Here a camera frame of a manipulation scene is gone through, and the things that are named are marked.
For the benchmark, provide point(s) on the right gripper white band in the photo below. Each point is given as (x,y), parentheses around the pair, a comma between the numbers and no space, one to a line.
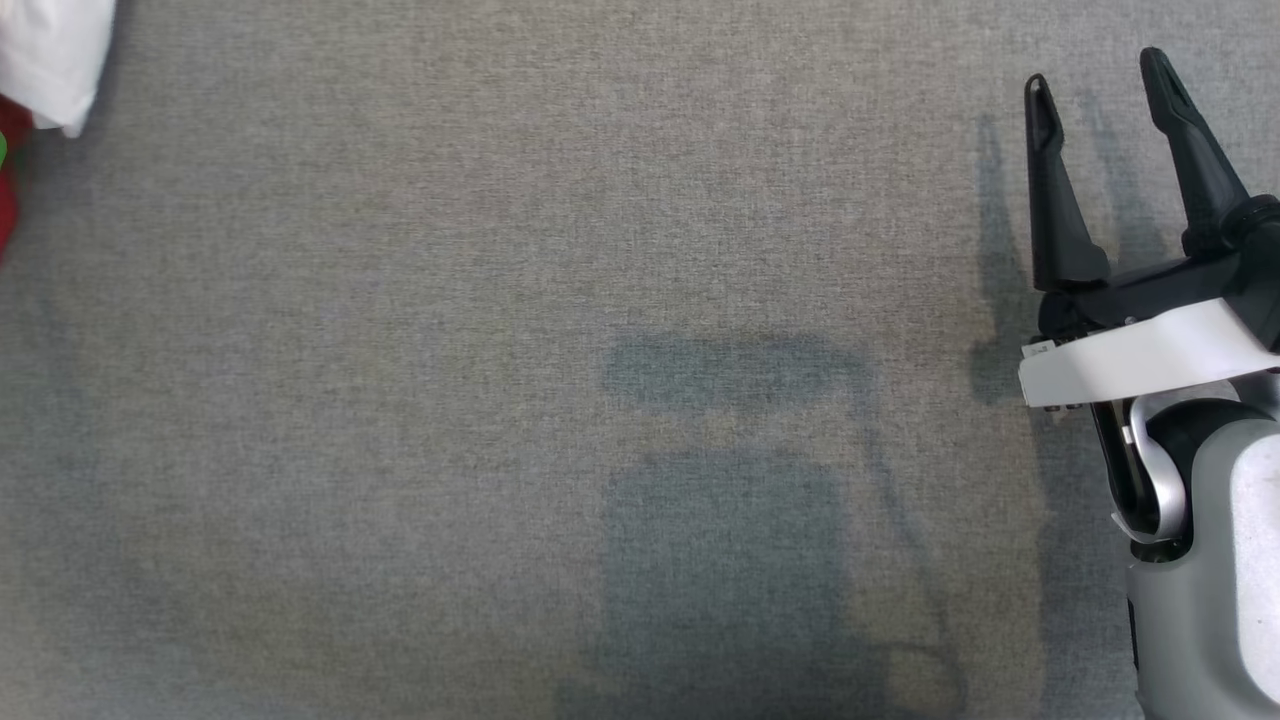
(1140,355)

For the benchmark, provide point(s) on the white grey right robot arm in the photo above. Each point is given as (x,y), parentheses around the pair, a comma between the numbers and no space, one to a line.
(1230,560)

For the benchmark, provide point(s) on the red jersey with white sleeves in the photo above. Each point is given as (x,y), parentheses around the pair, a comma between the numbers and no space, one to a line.
(50,50)

